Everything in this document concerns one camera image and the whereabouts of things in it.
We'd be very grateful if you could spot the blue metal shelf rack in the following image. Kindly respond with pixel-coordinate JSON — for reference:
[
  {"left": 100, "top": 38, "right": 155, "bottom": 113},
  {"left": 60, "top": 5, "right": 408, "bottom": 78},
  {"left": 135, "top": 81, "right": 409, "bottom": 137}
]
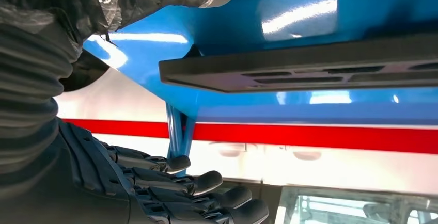
[{"left": 83, "top": 0, "right": 438, "bottom": 178}]

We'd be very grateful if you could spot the white car with red stripe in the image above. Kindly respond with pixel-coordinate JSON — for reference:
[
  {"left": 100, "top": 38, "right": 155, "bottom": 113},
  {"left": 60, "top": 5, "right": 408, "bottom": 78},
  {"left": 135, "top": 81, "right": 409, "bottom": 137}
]
[{"left": 54, "top": 50, "right": 438, "bottom": 224}]

